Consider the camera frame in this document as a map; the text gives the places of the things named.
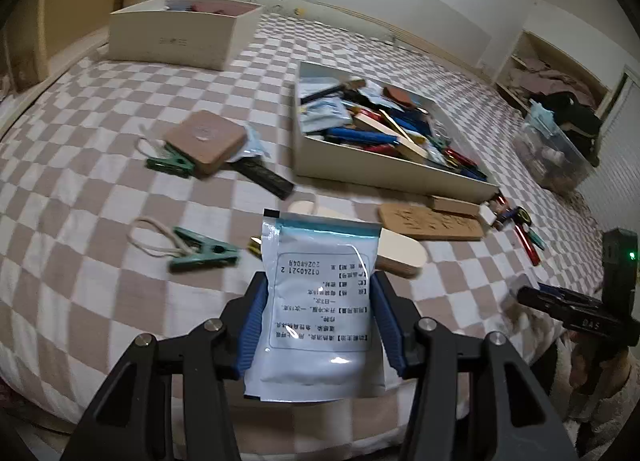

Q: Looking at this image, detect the light wooden block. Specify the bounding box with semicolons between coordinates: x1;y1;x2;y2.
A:
356;111;401;136

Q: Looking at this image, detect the shallow white box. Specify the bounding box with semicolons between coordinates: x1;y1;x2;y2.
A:
292;60;501;204

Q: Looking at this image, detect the white medicine sachet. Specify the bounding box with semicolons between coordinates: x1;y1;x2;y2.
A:
244;208;386;402

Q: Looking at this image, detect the white headboard panel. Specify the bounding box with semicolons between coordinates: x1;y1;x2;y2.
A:
305;0;533;69

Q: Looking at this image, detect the long quilted bolster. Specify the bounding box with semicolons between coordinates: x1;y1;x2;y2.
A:
250;0;401;42

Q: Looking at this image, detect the person's right hand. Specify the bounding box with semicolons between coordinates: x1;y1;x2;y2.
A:
567;336;598;384

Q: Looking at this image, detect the light blue sachet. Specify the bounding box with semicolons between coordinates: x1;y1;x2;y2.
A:
227;126;271;162

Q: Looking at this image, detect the sliding door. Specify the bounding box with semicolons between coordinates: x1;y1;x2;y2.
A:
597;66;640;182

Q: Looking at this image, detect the black lighter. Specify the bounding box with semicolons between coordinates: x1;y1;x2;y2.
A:
230;161;296;201

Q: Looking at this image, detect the brown rectangular block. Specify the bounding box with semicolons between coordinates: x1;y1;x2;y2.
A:
427;195;483;216

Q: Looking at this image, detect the wardrobe shelf niche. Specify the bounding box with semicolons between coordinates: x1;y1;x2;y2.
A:
495;30;613;114

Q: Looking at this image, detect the brown square pad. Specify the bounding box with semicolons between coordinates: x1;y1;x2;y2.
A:
164;110;249;178

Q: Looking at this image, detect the green clothespin with loop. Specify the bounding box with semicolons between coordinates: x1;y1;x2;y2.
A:
127;217;241;273
137;135;196;178

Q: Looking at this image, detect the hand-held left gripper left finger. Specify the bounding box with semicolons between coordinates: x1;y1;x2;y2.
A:
60;272;267;461

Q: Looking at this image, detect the pile of pink clothes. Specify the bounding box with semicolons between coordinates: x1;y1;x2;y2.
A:
507;57;596;102

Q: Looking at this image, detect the oval wooden board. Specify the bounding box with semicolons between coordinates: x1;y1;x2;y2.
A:
287;196;427;279

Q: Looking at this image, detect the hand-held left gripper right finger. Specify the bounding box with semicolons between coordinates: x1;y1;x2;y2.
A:
372;272;581;461

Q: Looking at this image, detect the light blue packet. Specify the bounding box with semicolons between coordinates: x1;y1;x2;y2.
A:
527;104;556;134

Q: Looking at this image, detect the black bag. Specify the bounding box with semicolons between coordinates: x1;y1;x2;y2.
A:
530;91;603;167

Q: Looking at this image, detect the clear plastic storage bin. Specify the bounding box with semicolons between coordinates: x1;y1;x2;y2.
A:
511;114;593;194

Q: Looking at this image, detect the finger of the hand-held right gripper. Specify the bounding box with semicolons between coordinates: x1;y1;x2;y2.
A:
517;287;608;337
539;283;603;312

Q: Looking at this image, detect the wooden bedside shelf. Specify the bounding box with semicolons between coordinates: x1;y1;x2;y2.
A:
0;0;183;92

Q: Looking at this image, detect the pile of assorted small goods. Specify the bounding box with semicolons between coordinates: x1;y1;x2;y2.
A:
300;78;488;182

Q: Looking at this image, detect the deep white box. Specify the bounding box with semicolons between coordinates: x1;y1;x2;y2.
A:
107;0;264;71

